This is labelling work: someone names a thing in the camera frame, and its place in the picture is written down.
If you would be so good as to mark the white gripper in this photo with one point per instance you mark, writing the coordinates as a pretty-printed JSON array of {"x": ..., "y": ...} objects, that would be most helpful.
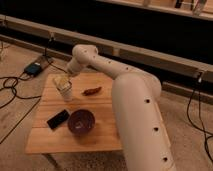
[{"x": 69, "y": 83}]

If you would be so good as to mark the white sponge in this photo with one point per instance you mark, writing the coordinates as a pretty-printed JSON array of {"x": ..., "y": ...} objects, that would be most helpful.
[{"x": 61, "y": 81}]

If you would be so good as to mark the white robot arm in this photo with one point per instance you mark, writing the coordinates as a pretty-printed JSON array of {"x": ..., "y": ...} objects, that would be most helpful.
[{"x": 135, "y": 93}]

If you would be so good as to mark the blue power adapter box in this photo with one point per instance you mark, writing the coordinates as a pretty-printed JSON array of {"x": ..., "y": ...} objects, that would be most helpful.
[{"x": 33, "y": 69}]

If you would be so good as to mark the wooden table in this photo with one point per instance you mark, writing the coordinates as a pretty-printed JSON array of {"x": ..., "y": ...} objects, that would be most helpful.
[{"x": 103, "y": 137}]

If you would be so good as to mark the black rectangular phone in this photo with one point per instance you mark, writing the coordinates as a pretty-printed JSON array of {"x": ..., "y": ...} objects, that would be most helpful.
[{"x": 58, "y": 119}]

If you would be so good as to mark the purple bowl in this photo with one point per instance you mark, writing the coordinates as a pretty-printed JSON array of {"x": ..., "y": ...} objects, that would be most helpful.
[{"x": 81, "y": 122}]

